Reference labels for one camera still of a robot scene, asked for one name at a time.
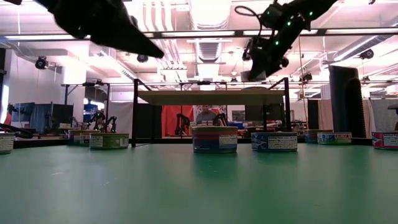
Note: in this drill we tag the pink label seafood can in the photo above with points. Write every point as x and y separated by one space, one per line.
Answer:
385 140

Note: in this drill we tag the colourful poster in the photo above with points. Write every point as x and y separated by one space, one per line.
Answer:
219 108

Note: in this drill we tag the gold lid seafood can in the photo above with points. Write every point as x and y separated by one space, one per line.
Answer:
74 138

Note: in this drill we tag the green label seafood can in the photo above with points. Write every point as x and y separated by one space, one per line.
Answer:
109 141

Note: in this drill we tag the black background frame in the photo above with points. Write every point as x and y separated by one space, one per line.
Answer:
107 99

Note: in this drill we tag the flat seafood can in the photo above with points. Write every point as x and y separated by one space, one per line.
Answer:
311 136

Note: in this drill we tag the blue albacore tuna can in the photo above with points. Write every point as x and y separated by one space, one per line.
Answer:
274 142

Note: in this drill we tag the blue monitor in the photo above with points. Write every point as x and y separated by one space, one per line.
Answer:
23 112

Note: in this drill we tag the black ceiling spotlight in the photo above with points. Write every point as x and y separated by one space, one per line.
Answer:
41 63
306 76
142 58
367 53

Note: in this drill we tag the green table mat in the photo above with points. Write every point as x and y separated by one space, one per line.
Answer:
186 186

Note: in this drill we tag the silver ceiling air duct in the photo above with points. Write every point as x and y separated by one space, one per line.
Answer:
210 49

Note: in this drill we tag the wooden shelf black frame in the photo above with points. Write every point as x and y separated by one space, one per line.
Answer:
211 97

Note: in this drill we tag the black chair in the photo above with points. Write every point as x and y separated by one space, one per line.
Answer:
393 107

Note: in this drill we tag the white label seafood can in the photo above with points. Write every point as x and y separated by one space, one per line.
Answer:
5 143

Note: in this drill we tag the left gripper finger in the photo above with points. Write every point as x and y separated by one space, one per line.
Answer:
136 43

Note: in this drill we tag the person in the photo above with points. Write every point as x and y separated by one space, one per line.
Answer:
206 115

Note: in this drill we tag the black table frame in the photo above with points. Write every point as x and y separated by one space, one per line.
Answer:
46 142

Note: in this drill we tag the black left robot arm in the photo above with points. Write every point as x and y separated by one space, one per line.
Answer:
65 12

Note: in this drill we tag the black perforated tower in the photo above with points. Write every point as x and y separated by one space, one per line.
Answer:
346 102

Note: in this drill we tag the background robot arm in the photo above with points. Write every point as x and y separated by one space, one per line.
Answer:
98 119
182 123
112 124
221 119

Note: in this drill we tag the grey patterned panel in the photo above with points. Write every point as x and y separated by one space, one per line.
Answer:
384 115

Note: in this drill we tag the beige curtain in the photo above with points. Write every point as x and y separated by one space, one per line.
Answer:
325 113

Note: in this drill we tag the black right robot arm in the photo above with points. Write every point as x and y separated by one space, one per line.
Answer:
292 28

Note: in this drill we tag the black partition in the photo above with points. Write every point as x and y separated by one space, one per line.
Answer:
149 121

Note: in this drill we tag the red curtain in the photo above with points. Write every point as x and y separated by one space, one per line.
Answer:
171 119

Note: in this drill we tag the tall blue red salmon can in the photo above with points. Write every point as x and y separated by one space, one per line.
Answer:
214 140

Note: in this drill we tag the dark monitor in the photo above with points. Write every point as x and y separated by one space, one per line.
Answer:
62 113

